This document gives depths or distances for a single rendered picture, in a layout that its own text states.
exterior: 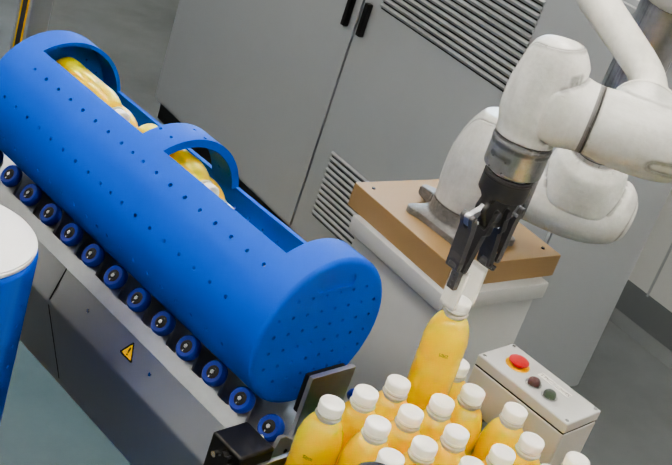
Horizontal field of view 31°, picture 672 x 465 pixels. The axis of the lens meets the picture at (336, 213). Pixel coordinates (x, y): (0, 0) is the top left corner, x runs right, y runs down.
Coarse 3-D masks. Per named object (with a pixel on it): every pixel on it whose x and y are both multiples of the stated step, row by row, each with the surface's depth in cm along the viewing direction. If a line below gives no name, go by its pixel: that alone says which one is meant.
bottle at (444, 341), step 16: (432, 320) 190; (448, 320) 188; (464, 320) 189; (432, 336) 189; (448, 336) 188; (464, 336) 189; (416, 352) 193; (432, 352) 189; (448, 352) 188; (464, 352) 191; (416, 368) 192; (432, 368) 190; (448, 368) 190; (416, 384) 192; (432, 384) 191; (448, 384) 192; (416, 400) 193
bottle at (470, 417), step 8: (456, 400) 195; (456, 408) 193; (464, 408) 193; (472, 408) 192; (456, 416) 193; (464, 416) 193; (472, 416) 193; (480, 416) 194; (464, 424) 193; (472, 424) 193; (480, 424) 194; (472, 432) 193; (472, 440) 194; (472, 448) 196
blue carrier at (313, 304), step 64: (0, 64) 235; (0, 128) 234; (64, 128) 221; (128, 128) 216; (192, 128) 220; (64, 192) 221; (128, 192) 209; (192, 192) 203; (128, 256) 210; (192, 256) 198; (256, 256) 192; (320, 256) 191; (192, 320) 200; (256, 320) 188; (320, 320) 196; (256, 384) 194
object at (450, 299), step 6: (462, 276) 184; (468, 276) 184; (462, 282) 184; (444, 288) 187; (462, 288) 185; (444, 294) 187; (450, 294) 186; (456, 294) 185; (444, 300) 187; (450, 300) 186; (456, 300) 186; (450, 306) 186; (456, 306) 186
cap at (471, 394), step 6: (468, 384) 194; (474, 384) 195; (462, 390) 193; (468, 390) 193; (474, 390) 193; (480, 390) 194; (462, 396) 193; (468, 396) 192; (474, 396) 192; (480, 396) 192; (468, 402) 192; (474, 402) 192; (480, 402) 193
